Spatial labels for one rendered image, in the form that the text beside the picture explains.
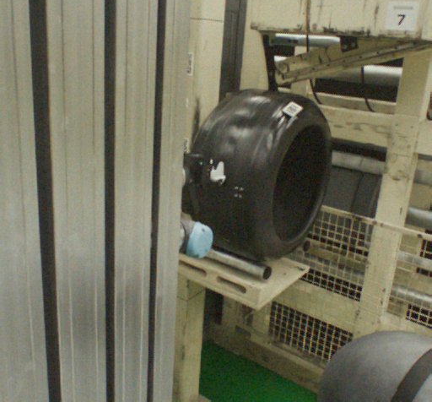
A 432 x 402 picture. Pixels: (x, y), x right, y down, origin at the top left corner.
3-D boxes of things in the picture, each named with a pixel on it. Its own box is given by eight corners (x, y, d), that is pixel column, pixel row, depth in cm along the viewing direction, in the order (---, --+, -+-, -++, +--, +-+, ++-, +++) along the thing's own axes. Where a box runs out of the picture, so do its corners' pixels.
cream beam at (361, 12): (247, 29, 169) (251, -14, 165) (281, 34, 189) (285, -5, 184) (421, 40, 136) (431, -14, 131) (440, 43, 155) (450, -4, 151)
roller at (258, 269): (179, 241, 164) (186, 232, 167) (182, 249, 167) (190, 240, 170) (264, 274, 145) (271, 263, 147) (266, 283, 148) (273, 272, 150)
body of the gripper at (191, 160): (218, 158, 122) (190, 160, 112) (213, 189, 124) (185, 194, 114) (196, 152, 126) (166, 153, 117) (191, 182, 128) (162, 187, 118)
